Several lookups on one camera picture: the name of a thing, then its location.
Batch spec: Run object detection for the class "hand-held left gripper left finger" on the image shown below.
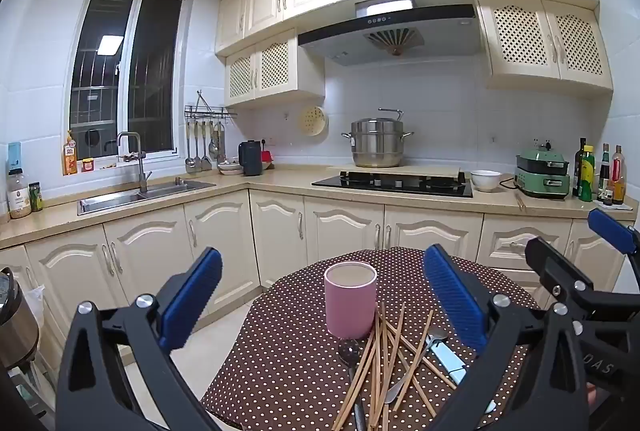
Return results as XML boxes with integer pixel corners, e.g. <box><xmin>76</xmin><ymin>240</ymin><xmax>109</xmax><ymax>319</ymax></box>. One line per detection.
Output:
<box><xmin>54</xmin><ymin>247</ymin><xmax>223</xmax><ymax>431</ymax></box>

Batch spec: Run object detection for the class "black kettle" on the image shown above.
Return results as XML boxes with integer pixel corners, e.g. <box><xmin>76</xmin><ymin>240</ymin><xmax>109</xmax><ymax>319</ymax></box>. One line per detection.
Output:
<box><xmin>238</xmin><ymin>140</ymin><xmax>264</xmax><ymax>177</ymax></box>

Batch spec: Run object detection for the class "metal spoon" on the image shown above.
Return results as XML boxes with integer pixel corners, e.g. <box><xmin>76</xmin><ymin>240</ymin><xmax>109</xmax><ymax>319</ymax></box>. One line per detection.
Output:
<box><xmin>383</xmin><ymin>327</ymin><xmax>450</xmax><ymax>404</ymax></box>
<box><xmin>337</xmin><ymin>338</ymin><xmax>368</xmax><ymax>431</ymax></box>

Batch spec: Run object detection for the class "window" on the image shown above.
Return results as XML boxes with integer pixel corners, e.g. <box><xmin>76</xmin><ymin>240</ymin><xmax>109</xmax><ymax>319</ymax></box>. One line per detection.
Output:
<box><xmin>67</xmin><ymin>0</ymin><xmax>188</xmax><ymax>172</ymax></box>

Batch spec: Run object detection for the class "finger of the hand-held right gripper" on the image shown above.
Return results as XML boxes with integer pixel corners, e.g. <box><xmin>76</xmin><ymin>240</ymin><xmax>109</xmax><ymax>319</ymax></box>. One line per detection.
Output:
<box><xmin>524</xmin><ymin>237</ymin><xmax>603</xmax><ymax>314</ymax></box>
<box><xmin>587</xmin><ymin>208</ymin><xmax>640</xmax><ymax>258</ymax></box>

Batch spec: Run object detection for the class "wall utensil rack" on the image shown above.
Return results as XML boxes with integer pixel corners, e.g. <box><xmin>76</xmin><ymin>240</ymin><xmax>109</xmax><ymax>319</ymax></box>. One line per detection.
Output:
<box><xmin>184</xmin><ymin>104</ymin><xmax>238</xmax><ymax>120</ymax></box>

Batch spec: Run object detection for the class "white plastic bag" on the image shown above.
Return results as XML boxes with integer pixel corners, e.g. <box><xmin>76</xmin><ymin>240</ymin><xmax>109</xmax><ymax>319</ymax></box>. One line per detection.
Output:
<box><xmin>22</xmin><ymin>285</ymin><xmax>47</xmax><ymax>337</ymax></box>

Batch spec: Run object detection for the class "yellow green bottle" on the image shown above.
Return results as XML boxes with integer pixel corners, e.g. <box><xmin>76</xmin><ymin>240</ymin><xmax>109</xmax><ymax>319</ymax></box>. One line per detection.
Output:
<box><xmin>580</xmin><ymin>146</ymin><xmax>596</xmax><ymax>202</ymax></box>

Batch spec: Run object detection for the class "bunch of wooden chopsticks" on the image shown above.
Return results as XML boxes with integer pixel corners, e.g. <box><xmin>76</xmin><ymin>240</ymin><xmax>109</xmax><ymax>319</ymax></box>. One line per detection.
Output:
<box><xmin>332</xmin><ymin>301</ymin><xmax>458</xmax><ymax>431</ymax></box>

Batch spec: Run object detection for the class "steel steamer pot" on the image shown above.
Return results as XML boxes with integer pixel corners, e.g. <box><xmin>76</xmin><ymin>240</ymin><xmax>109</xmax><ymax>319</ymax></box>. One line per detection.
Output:
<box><xmin>341</xmin><ymin>108</ymin><xmax>415</xmax><ymax>168</ymax></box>

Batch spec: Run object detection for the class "green electric cooker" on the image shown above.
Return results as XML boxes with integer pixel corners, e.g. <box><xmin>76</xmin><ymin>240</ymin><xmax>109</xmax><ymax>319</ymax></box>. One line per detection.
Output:
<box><xmin>514</xmin><ymin>148</ymin><xmax>572</xmax><ymax>199</ymax></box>

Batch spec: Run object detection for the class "steel faucet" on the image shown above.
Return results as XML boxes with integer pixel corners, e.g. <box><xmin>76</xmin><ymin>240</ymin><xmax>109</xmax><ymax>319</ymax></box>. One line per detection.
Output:
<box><xmin>116</xmin><ymin>132</ymin><xmax>152</xmax><ymax>193</ymax></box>

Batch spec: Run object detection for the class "beige board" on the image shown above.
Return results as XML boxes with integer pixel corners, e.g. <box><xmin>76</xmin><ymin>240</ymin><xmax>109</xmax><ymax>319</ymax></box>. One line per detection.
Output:
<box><xmin>327</xmin><ymin>164</ymin><xmax>465</xmax><ymax>178</ymax></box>

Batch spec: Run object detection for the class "steel sink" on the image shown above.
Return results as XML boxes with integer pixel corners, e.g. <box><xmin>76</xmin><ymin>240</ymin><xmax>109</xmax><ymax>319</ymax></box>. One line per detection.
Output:
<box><xmin>77</xmin><ymin>180</ymin><xmax>217</xmax><ymax>216</ymax></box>

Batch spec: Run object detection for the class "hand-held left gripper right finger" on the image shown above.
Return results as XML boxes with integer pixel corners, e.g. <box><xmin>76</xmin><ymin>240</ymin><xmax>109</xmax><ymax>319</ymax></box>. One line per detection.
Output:
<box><xmin>422</xmin><ymin>243</ymin><xmax>591</xmax><ymax>431</ymax></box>

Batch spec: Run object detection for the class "steel round appliance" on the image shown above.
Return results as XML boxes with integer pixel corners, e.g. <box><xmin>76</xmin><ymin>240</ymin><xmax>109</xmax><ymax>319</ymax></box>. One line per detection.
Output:
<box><xmin>0</xmin><ymin>266</ymin><xmax>41</xmax><ymax>369</ymax></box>

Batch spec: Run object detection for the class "brown polka dot tablecloth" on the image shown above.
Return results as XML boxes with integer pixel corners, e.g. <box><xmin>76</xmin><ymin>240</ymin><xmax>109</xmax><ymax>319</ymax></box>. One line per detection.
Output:
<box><xmin>200</xmin><ymin>247</ymin><xmax>543</xmax><ymax>431</ymax></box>

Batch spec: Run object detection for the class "orange bottle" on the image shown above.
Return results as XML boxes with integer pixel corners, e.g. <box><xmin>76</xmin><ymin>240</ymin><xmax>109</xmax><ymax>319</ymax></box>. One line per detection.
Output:
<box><xmin>62</xmin><ymin>131</ymin><xmax>79</xmax><ymax>176</ymax></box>

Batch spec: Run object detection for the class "dark oil bottle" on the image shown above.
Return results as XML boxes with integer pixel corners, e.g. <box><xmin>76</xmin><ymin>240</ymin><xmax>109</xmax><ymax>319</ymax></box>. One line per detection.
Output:
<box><xmin>574</xmin><ymin>138</ymin><xmax>587</xmax><ymax>197</ymax></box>

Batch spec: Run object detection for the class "hanging steel ladle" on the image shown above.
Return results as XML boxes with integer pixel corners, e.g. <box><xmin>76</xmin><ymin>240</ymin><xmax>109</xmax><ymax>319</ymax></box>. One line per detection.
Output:
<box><xmin>185</xmin><ymin>121</ymin><xmax>197</xmax><ymax>174</ymax></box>

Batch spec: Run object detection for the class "range hood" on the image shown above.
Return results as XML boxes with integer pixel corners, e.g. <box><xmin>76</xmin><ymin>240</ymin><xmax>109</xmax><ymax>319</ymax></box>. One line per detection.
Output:
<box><xmin>297</xmin><ymin>0</ymin><xmax>483</xmax><ymax>67</ymax></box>

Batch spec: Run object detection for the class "clear jar with white lid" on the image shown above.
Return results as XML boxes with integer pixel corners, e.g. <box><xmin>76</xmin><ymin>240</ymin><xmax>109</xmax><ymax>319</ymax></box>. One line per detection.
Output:
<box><xmin>6</xmin><ymin>168</ymin><xmax>32</xmax><ymax>219</ymax></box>

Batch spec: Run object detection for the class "pink cup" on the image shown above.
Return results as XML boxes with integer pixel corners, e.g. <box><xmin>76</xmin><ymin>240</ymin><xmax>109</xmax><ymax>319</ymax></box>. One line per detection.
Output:
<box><xmin>324</xmin><ymin>262</ymin><xmax>378</xmax><ymax>340</ymax></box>

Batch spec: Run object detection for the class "white bowl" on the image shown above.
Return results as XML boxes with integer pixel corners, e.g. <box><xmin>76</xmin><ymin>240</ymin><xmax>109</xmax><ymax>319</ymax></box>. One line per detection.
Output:
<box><xmin>470</xmin><ymin>170</ymin><xmax>502</xmax><ymax>192</ymax></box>

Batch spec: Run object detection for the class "large lattice door cabinet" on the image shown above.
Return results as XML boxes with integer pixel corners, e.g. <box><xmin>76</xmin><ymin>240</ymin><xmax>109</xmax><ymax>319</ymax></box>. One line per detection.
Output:
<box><xmin>474</xmin><ymin>0</ymin><xmax>614</xmax><ymax>99</ymax></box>

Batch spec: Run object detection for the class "small lattice door cabinet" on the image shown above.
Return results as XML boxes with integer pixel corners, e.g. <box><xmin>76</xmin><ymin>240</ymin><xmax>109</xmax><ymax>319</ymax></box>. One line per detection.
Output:
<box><xmin>224</xmin><ymin>28</ymin><xmax>326</xmax><ymax>108</ymax></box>

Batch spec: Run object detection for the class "light blue knife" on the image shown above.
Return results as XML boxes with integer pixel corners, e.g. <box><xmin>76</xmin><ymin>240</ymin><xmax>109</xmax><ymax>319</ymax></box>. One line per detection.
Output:
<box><xmin>426</xmin><ymin>340</ymin><xmax>497</xmax><ymax>414</ymax></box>

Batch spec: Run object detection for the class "dark sauce bottle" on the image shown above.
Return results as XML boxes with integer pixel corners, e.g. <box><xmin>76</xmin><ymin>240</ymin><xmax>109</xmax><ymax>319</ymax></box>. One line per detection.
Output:
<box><xmin>598</xmin><ymin>144</ymin><xmax>612</xmax><ymax>204</ymax></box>

